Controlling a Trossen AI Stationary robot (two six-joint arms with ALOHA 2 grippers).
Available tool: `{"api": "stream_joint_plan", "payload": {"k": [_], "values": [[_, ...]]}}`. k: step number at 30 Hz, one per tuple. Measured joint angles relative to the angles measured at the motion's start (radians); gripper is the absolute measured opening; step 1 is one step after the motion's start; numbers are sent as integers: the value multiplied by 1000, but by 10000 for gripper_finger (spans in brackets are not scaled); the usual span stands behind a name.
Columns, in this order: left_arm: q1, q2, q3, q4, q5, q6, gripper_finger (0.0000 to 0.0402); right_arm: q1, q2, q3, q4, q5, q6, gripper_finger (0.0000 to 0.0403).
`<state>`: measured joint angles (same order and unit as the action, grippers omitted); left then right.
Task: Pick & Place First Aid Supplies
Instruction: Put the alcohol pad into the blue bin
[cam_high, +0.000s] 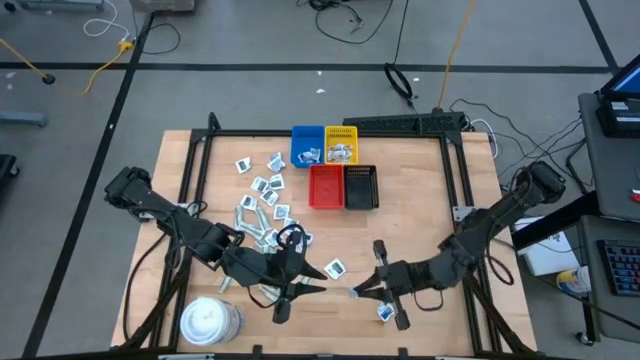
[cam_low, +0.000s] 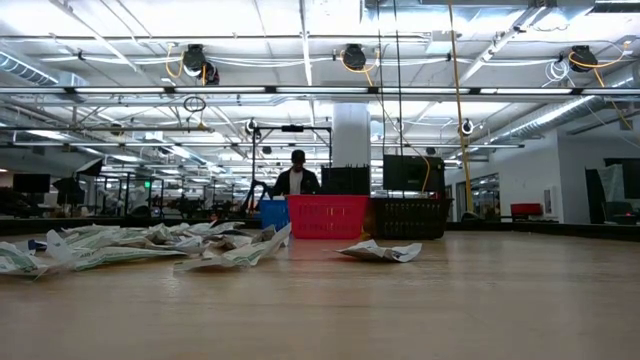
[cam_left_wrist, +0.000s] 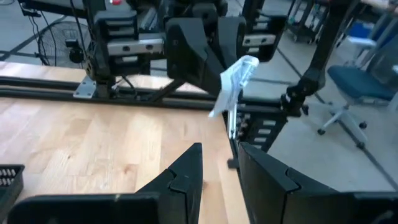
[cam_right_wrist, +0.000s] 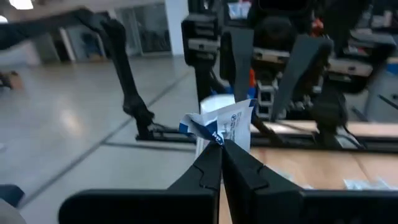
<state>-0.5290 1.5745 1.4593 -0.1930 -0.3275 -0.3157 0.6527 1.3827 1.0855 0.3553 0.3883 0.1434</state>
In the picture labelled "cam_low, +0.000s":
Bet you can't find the person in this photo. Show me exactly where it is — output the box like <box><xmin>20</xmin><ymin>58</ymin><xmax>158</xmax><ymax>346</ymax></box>
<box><xmin>272</xmin><ymin>148</ymin><xmax>322</xmax><ymax>197</ymax></box>

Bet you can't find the red plastic basket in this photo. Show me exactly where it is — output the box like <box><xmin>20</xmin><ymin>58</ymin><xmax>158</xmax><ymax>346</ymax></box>
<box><xmin>286</xmin><ymin>194</ymin><xmax>370</xmax><ymax>240</ymax></box>

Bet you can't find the white building column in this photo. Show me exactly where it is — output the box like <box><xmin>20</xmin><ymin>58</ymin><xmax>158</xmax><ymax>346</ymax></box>
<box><xmin>331</xmin><ymin>102</ymin><xmax>372</xmax><ymax>169</ymax></box>

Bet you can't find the blue plastic basket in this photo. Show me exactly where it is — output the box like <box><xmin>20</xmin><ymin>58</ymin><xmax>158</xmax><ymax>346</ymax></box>
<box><xmin>258</xmin><ymin>198</ymin><xmax>291</xmax><ymax>232</ymax></box>

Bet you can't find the black hanging monitor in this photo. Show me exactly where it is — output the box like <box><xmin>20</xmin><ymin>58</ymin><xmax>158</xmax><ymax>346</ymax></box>
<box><xmin>382</xmin><ymin>153</ymin><xmax>446</xmax><ymax>194</ymax></box>

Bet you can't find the black plastic basket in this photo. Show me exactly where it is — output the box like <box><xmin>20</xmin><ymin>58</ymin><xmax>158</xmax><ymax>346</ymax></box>
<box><xmin>369</xmin><ymin>197</ymin><xmax>454</xmax><ymax>240</ymax></box>

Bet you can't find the green white bandage strip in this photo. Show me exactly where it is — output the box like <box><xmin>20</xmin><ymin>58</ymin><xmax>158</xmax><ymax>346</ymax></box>
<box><xmin>73</xmin><ymin>246</ymin><xmax>187</xmax><ymax>273</ymax></box>
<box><xmin>59</xmin><ymin>224</ymin><xmax>124</xmax><ymax>239</ymax></box>
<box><xmin>173</xmin><ymin>222</ymin><xmax>293</xmax><ymax>274</ymax></box>
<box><xmin>74</xmin><ymin>232</ymin><xmax>151</xmax><ymax>250</ymax></box>
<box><xmin>0</xmin><ymin>241</ymin><xmax>51</xmax><ymax>280</ymax></box>

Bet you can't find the red storage bin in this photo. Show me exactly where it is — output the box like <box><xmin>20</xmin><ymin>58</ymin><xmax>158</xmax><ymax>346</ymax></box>
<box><xmin>509</xmin><ymin>202</ymin><xmax>544</xmax><ymax>219</ymax></box>

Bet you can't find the overhead light bar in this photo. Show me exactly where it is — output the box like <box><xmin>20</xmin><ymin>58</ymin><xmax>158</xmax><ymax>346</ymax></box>
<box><xmin>0</xmin><ymin>84</ymin><xmax>640</xmax><ymax>97</ymax></box>

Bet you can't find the black studio lamp shade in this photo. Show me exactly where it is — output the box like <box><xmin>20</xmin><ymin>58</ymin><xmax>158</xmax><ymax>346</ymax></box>
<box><xmin>74</xmin><ymin>157</ymin><xmax>105</xmax><ymax>177</ymax></box>

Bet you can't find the dark standing panel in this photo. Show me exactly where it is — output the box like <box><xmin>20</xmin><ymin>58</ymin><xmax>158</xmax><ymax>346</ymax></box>
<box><xmin>584</xmin><ymin>167</ymin><xmax>609</xmax><ymax>225</ymax></box>

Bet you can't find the black background monitor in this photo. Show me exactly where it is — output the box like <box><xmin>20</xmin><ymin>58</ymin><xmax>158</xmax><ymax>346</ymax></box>
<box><xmin>12</xmin><ymin>173</ymin><xmax>52</xmax><ymax>195</ymax></box>

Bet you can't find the black background rig frame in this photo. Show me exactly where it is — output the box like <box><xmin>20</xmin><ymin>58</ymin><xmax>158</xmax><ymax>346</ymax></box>
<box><xmin>251</xmin><ymin>124</ymin><xmax>334</xmax><ymax>201</ymax></box>

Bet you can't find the yellow hanging cable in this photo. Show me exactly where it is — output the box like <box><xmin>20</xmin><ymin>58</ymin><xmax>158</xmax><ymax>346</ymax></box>
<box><xmin>447</xmin><ymin>0</ymin><xmax>475</xmax><ymax>216</ymax></box>

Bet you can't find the silver ventilation duct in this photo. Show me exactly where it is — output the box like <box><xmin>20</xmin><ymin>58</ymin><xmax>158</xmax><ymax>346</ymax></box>
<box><xmin>479</xmin><ymin>94</ymin><xmax>601</xmax><ymax>146</ymax></box>

